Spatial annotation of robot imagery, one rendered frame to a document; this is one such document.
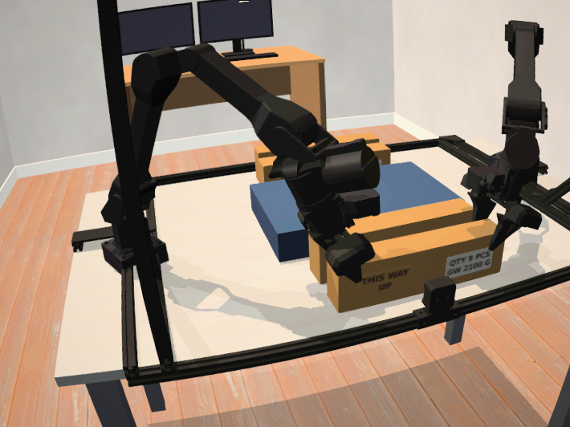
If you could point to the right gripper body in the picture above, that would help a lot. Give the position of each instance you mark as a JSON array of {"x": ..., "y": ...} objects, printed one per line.
[{"x": 520, "y": 214}]

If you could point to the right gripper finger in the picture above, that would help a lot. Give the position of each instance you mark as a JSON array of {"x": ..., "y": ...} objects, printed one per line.
[
  {"x": 503, "y": 231},
  {"x": 481, "y": 208}
]

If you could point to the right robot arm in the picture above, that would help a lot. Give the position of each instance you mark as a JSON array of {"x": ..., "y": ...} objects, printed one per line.
[{"x": 523, "y": 102}]

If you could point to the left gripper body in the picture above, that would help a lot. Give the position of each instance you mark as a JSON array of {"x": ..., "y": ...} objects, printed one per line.
[{"x": 325, "y": 221}]

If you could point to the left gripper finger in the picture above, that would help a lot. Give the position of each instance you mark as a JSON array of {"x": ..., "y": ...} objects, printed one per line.
[
  {"x": 323, "y": 244},
  {"x": 355, "y": 275}
]

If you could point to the blue raised platform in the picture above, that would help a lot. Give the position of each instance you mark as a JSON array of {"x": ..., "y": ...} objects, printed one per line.
[{"x": 402, "y": 185}]

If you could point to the brown cardboard carton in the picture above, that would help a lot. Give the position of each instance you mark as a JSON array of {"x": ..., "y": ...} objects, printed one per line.
[
  {"x": 397, "y": 224},
  {"x": 382, "y": 152},
  {"x": 402, "y": 265},
  {"x": 262, "y": 151}
]

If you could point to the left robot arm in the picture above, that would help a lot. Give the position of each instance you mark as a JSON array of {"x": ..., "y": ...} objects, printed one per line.
[{"x": 350, "y": 169}]

